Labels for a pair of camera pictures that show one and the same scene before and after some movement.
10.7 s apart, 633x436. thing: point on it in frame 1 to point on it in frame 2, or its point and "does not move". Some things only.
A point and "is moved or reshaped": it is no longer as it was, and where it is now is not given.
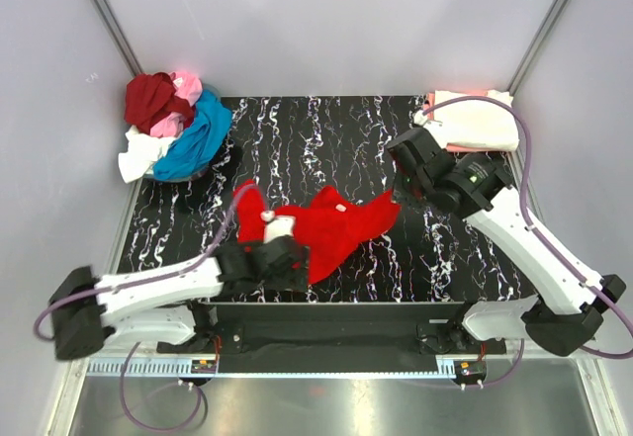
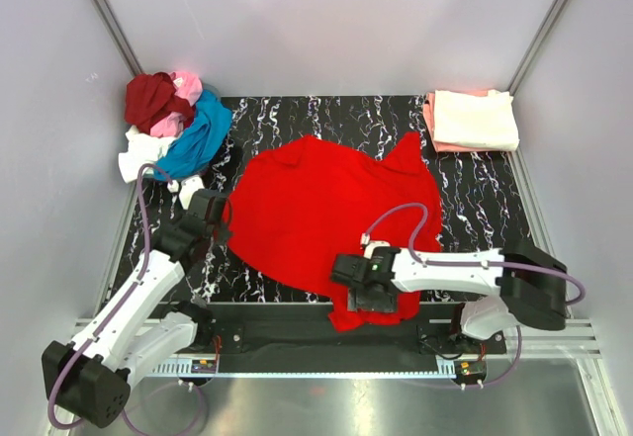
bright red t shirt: [321, 226] is moved or reshaped
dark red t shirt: [150, 96] does not move
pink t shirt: [172, 125] does not move
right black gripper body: [410, 151] to [369, 300]
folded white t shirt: [474, 121] does not move
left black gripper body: [290, 264] to [218, 214]
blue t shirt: [193, 150] does not move
